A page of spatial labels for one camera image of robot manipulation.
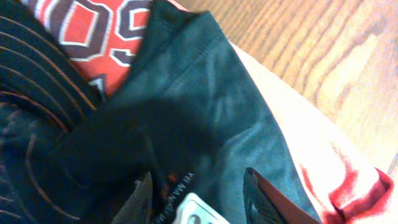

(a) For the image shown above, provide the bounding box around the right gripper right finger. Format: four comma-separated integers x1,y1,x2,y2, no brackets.
243,168,320,224

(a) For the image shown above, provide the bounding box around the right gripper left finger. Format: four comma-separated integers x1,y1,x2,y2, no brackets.
111,172,153,224

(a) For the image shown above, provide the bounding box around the black orange-patterned jersey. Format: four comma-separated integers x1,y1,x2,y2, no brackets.
1,1,318,223

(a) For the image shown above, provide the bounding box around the red soccer t-shirt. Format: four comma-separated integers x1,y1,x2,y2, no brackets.
25,1,397,223

